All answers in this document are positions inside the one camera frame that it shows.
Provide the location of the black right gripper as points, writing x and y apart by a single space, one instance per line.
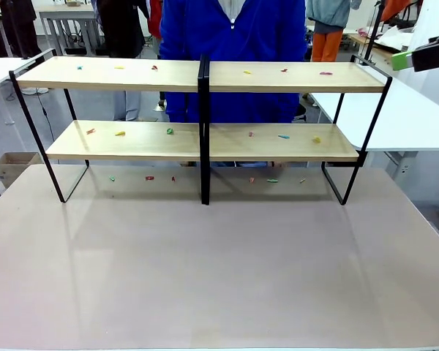
435 56

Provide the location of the cluttered wooden table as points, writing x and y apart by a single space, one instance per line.
384 38

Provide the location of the black tripod pole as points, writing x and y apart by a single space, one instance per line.
373 29

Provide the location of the orange fabric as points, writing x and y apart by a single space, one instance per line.
395 9

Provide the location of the white table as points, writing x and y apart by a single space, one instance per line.
0 69
406 120

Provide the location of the person in orange trousers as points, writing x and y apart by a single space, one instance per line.
327 40

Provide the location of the black-framed wooden two-tier shelf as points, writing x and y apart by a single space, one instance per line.
296 77
106 75

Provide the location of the person in blue jacket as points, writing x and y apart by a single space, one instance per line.
234 36

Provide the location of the person in black top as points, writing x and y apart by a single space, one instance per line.
120 25

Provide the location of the grey slatted table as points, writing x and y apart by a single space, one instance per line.
67 16

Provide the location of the person in black clothes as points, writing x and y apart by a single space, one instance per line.
20 25

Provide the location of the cardboard box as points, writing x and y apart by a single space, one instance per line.
12 166

